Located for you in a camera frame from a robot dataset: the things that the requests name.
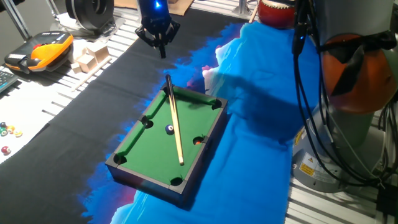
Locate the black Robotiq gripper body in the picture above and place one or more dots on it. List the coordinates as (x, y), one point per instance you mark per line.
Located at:
(155, 15)

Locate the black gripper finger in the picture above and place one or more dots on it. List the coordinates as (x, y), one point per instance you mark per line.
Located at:
(174, 31)
(147, 39)

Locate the dark blue pool ball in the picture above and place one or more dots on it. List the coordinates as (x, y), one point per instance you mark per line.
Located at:
(169, 129)

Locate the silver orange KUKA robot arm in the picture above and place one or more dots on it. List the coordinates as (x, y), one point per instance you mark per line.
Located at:
(357, 77)

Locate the mini pool table green felt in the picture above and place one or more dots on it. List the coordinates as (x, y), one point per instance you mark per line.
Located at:
(155, 149)

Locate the orange red pool ball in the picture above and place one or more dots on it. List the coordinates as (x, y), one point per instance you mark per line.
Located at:
(197, 142)

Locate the small yellow pool ball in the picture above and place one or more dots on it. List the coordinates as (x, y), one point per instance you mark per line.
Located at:
(17, 133)

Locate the small orange pool ball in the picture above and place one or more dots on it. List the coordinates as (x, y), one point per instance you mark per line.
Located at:
(11, 128)

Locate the small black pool ball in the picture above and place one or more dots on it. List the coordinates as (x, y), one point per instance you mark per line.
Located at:
(3, 124)

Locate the small green pool ball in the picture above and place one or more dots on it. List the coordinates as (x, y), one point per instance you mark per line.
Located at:
(3, 132)

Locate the small red pool ball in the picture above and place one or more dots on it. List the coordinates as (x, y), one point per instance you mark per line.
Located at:
(5, 150)

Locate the large wooden cube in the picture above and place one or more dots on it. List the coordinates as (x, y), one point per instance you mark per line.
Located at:
(99, 53)

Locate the black round reel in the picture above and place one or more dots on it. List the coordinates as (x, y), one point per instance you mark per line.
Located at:
(90, 12)

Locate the medium wooden cube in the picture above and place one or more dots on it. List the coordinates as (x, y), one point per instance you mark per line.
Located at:
(86, 63)

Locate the wooden blocks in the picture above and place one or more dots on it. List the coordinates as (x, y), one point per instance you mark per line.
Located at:
(91, 73)

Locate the small wooden block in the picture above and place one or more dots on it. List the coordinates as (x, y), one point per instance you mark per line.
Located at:
(76, 68)

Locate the wooden drumstick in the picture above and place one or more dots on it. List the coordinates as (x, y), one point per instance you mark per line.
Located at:
(253, 14)

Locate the red drum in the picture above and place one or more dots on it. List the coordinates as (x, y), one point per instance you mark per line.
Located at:
(275, 14)

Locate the orange black teach pendant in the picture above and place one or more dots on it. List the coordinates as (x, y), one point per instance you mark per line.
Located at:
(40, 51)

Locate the blue black printed cloth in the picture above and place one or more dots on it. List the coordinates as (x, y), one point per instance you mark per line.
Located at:
(248, 140)

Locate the grey metal pole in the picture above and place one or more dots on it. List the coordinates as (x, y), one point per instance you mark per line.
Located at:
(17, 18)

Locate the black computer keyboard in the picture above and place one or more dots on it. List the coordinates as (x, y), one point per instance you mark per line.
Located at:
(6, 80)

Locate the black box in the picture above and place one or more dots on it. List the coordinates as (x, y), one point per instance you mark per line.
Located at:
(387, 199)

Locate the silver metal post base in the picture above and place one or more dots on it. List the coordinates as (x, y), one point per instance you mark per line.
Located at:
(244, 7)

